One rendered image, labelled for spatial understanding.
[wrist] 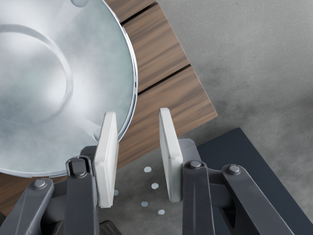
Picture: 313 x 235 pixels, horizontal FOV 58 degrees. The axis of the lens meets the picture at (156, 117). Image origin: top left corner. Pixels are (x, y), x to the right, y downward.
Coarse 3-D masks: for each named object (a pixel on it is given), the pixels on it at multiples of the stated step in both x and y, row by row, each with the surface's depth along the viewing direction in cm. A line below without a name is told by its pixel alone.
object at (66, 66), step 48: (0, 0) 32; (48, 0) 32; (96, 0) 33; (0, 48) 34; (48, 48) 34; (96, 48) 35; (0, 96) 36; (48, 96) 36; (96, 96) 37; (0, 144) 39; (48, 144) 40; (96, 144) 40
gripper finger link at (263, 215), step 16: (224, 176) 14; (240, 176) 13; (240, 192) 12; (256, 192) 12; (224, 208) 14; (240, 208) 12; (256, 208) 11; (272, 208) 11; (240, 224) 12; (256, 224) 11; (272, 224) 11
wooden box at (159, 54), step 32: (128, 0) 36; (128, 32) 38; (160, 32) 38; (160, 64) 40; (160, 96) 42; (192, 96) 42; (128, 128) 43; (192, 128) 44; (128, 160) 46; (0, 192) 47
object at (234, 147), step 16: (240, 128) 83; (208, 144) 84; (224, 144) 80; (240, 144) 76; (208, 160) 77; (224, 160) 74; (240, 160) 71; (256, 160) 68; (256, 176) 64; (272, 176) 62; (272, 192) 58; (288, 192) 56; (288, 208) 53; (224, 224) 57; (288, 224) 50; (304, 224) 49
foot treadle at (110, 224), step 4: (108, 220) 75; (100, 224) 75; (104, 224) 75; (108, 224) 75; (112, 224) 75; (100, 228) 76; (104, 228) 75; (108, 228) 76; (112, 228) 76; (116, 228) 76; (100, 232) 76; (104, 232) 76; (108, 232) 76; (112, 232) 76; (116, 232) 76
